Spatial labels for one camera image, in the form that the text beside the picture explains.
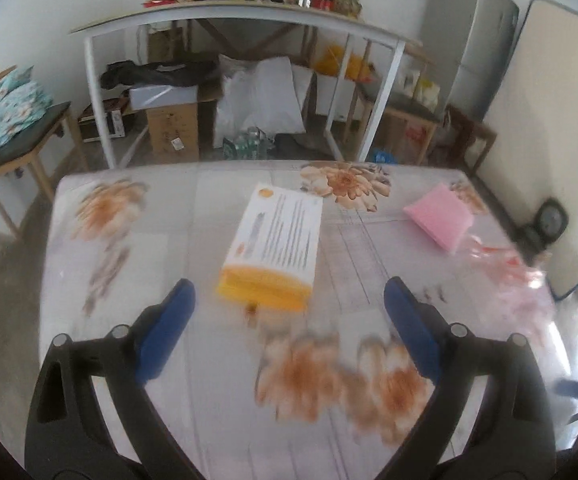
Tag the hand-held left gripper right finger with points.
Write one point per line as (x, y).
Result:
(414, 330)

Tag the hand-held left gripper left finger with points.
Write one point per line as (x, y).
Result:
(164, 330)

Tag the clear plastic bag red print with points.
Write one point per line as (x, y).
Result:
(514, 290)

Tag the yellow cardboard box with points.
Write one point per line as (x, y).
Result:
(279, 235)

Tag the floral tablecloth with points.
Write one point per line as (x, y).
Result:
(169, 240)

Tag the pink sponge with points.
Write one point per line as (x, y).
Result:
(439, 215)

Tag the black round scale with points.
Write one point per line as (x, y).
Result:
(549, 222)

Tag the brown cardboard box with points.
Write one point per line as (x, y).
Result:
(171, 132)

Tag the pile of crushed bottles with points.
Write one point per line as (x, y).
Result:
(249, 144)

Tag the dark wooden side table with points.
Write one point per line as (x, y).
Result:
(469, 130)

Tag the dark printed box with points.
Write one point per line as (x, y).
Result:
(104, 120)

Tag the wooden chair dark seat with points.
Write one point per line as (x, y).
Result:
(24, 145)

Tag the plastic wrapped white box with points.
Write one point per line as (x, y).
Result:
(164, 96)

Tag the white board black edge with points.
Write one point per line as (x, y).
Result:
(544, 125)

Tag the white plastic bag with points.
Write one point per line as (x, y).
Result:
(259, 100)

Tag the black bag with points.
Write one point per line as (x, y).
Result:
(159, 72)

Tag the floral blanket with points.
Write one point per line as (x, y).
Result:
(6, 107)

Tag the yellow plastic bag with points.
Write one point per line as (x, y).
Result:
(341, 62)

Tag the grey refrigerator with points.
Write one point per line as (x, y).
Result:
(469, 40)

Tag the white frame desk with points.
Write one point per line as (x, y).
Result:
(249, 10)

